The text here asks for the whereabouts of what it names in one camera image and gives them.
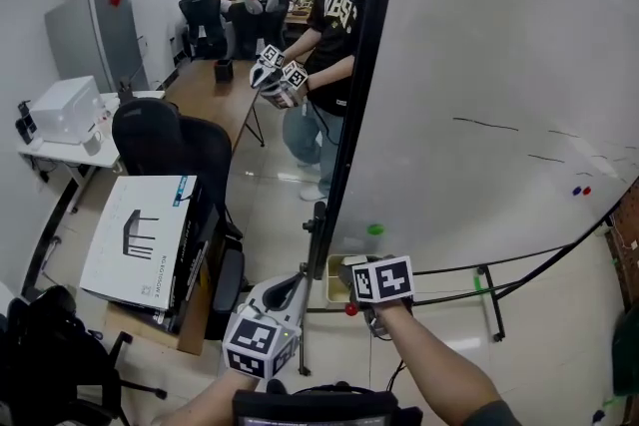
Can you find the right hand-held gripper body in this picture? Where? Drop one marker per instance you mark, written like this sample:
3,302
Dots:
387,279

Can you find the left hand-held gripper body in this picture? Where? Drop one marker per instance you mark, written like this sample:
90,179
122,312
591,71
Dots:
259,339

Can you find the whiteboard eraser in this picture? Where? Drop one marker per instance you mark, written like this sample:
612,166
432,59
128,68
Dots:
355,260

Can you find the cream whiteboard box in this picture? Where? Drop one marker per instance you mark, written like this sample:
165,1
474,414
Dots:
334,284

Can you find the person's right forearm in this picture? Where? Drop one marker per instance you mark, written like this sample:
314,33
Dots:
434,364

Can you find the person's left forearm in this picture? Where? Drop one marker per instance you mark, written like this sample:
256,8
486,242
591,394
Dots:
214,401

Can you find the brown cardboard box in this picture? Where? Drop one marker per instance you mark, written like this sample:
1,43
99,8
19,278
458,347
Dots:
192,324

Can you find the white printed cardboard box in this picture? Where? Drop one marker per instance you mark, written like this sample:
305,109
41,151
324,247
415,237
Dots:
135,239

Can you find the large whiteboard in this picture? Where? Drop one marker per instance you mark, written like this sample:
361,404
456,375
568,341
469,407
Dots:
474,65

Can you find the red ball knob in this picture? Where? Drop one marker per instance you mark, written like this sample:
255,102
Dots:
352,309

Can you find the green round magnet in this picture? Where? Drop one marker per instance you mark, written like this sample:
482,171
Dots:
375,229

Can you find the black screen device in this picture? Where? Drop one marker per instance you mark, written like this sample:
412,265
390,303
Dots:
319,409

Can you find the black mesh office chair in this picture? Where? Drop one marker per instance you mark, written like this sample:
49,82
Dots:
165,139

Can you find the brown pegboard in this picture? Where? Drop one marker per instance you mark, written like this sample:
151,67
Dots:
626,234

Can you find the long wooden desk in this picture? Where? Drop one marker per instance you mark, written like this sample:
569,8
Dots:
209,100

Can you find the dark green object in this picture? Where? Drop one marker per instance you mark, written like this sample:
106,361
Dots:
628,354

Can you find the white mug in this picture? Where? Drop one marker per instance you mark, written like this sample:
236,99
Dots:
92,143

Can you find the black pen holder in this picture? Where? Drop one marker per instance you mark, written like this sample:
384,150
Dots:
223,71

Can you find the white side table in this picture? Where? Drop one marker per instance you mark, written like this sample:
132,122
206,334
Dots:
65,153

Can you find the white boxy appliance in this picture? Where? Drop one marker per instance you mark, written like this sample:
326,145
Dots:
65,110

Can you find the black small device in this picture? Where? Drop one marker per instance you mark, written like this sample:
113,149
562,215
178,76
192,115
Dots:
25,122

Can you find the grey refrigerator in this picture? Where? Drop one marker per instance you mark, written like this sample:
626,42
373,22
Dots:
95,40

